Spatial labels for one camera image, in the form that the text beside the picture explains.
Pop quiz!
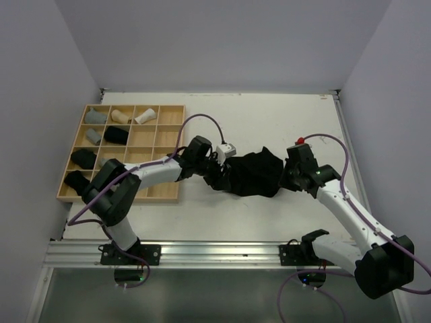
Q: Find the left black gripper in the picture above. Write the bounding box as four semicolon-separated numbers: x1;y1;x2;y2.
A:
194;152;230;190

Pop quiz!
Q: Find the grey rolled underwear second row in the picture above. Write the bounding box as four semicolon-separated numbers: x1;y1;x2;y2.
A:
85;128;102;146

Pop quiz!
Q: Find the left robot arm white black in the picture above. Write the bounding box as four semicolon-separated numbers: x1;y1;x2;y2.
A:
79;136;236;266

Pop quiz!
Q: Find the black rolled underwear bottom row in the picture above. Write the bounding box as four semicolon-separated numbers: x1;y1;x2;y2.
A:
63;170;90;196

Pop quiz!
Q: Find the grey rolled underwear top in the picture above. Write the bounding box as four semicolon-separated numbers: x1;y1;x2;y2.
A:
84;108;108;124

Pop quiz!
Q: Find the wooden compartment tray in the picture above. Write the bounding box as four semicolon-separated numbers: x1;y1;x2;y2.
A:
55;103;187;204

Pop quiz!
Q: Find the beige rolled underwear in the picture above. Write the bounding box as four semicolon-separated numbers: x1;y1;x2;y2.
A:
110;109;131;124

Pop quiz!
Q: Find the aluminium mounting rail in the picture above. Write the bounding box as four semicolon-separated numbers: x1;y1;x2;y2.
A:
42;238;398;268

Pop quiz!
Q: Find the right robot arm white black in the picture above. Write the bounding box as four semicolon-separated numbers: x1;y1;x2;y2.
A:
279;143;414;299

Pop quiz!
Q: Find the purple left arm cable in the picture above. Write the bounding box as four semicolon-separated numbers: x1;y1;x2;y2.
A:
67;114;227;289

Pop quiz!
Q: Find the black rolled underwear second row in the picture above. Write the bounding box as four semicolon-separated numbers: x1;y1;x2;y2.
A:
103;126;129;145

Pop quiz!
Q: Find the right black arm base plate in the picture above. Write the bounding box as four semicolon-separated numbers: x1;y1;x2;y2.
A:
278;240;334;266

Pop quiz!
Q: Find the white underwear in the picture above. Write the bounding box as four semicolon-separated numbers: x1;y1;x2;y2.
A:
134;108;157;124

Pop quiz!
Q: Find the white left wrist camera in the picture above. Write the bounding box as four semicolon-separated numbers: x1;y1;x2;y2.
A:
215;143;236;165

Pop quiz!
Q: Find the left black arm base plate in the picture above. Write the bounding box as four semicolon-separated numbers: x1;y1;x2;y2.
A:
98;244;161;266

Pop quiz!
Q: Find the black rolled underwear third row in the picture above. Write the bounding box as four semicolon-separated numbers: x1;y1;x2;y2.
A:
71;149;96;170

